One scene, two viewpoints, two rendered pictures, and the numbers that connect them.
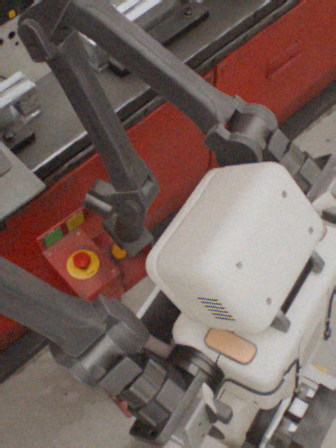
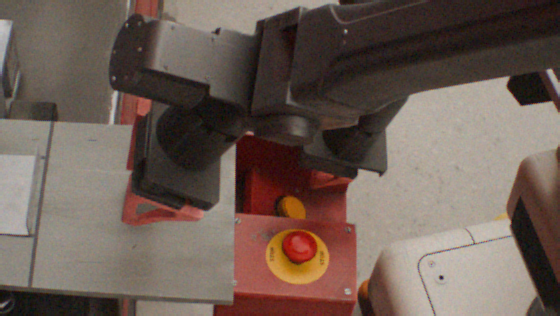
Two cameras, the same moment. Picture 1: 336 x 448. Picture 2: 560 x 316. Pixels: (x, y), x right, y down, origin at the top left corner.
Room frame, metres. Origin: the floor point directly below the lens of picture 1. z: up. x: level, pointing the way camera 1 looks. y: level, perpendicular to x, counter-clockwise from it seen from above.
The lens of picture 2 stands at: (0.43, 0.68, 1.74)
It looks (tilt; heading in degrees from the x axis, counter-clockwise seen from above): 54 degrees down; 302
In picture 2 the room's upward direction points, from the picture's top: 11 degrees clockwise
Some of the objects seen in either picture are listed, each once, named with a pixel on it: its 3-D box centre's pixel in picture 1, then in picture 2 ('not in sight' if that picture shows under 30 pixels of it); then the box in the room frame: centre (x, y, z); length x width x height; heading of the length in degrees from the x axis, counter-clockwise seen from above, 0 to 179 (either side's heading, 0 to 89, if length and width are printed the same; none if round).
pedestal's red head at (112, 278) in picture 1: (98, 255); (286, 234); (0.74, 0.16, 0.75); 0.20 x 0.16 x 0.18; 129
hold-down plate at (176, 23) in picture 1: (159, 37); not in sight; (1.27, 0.00, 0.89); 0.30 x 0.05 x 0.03; 132
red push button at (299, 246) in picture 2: (82, 262); (298, 251); (0.70, 0.19, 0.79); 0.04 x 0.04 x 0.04
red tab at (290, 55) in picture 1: (285, 59); not in sight; (1.48, -0.38, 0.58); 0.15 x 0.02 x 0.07; 132
